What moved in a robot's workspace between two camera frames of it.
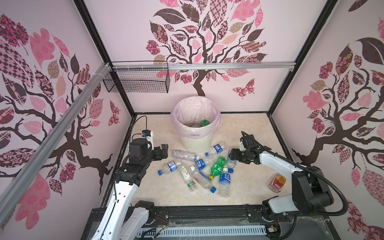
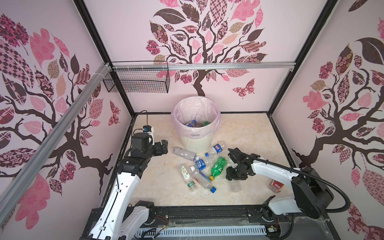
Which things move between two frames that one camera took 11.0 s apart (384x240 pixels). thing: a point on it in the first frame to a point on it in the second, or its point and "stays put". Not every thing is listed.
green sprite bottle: x=204 y=123 stays put
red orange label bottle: x=277 y=183 stays put
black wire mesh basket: x=140 y=77 stays put
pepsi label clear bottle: x=217 y=149 stays put
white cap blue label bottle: x=224 y=183 to x=235 y=185
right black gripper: x=234 y=154 to x=229 y=174
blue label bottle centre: x=201 y=164 stays put
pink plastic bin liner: x=187 y=113 stays put
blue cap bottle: x=172 y=166 to x=191 y=124
